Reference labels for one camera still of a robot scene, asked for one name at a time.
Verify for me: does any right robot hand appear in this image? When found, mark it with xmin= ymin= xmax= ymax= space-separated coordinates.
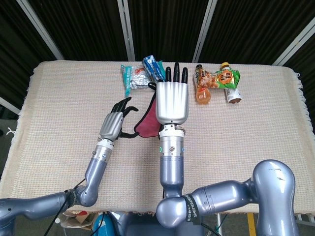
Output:
xmin=147 ymin=62 xmax=190 ymax=125

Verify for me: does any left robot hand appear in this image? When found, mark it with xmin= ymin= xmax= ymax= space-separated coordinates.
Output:
xmin=99 ymin=97 xmax=139 ymax=143

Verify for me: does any grey and red cloth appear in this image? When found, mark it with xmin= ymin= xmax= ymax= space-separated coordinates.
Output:
xmin=133 ymin=92 xmax=162 ymax=138

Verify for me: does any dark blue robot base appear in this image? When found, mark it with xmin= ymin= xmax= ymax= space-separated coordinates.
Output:
xmin=108 ymin=211 xmax=205 ymax=236

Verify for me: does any orange drink bottle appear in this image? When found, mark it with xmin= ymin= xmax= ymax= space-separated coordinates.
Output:
xmin=193 ymin=64 xmax=212 ymax=105

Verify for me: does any silver and teal snack packet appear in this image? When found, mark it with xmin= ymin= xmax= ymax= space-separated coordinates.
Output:
xmin=120 ymin=64 xmax=151 ymax=98

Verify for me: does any blue snack packet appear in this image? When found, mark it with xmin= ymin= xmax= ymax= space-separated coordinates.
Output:
xmin=142 ymin=55 xmax=166 ymax=83

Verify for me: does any green and orange snack bag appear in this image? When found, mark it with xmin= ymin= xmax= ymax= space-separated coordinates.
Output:
xmin=196 ymin=69 xmax=241 ymax=89

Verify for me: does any beige woven tablecloth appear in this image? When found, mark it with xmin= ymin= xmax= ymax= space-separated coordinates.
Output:
xmin=0 ymin=60 xmax=315 ymax=217

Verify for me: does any brown drink bottle white label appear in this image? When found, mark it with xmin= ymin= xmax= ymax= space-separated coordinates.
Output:
xmin=220 ymin=61 xmax=242 ymax=104

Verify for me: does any brown cardboard box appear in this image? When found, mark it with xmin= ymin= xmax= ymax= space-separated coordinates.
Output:
xmin=60 ymin=210 xmax=99 ymax=232

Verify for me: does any blue plastic object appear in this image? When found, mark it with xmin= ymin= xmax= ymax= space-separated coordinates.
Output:
xmin=92 ymin=212 xmax=111 ymax=236

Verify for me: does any white table leg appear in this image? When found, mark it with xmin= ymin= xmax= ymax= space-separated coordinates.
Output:
xmin=215 ymin=212 xmax=224 ymax=236

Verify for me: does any white metal frame post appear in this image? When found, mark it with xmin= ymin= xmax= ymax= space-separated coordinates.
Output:
xmin=191 ymin=0 xmax=218 ymax=62
xmin=16 ymin=0 xmax=65 ymax=61
xmin=0 ymin=96 xmax=21 ymax=116
xmin=117 ymin=0 xmax=136 ymax=61
xmin=272 ymin=17 xmax=315 ymax=66

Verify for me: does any black left arm strap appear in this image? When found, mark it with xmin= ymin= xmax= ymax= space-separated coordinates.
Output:
xmin=67 ymin=189 xmax=77 ymax=206

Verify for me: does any black arm strap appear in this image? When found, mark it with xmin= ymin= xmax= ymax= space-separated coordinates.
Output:
xmin=67 ymin=189 xmax=77 ymax=206
xmin=182 ymin=193 xmax=204 ymax=226

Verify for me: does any black right arm strap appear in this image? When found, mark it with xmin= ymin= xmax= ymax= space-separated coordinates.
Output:
xmin=182 ymin=193 xmax=204 ymax=226

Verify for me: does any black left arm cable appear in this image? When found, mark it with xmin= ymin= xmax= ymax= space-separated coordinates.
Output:
xmin=44 ymin=179 xmax=87 ymax=236

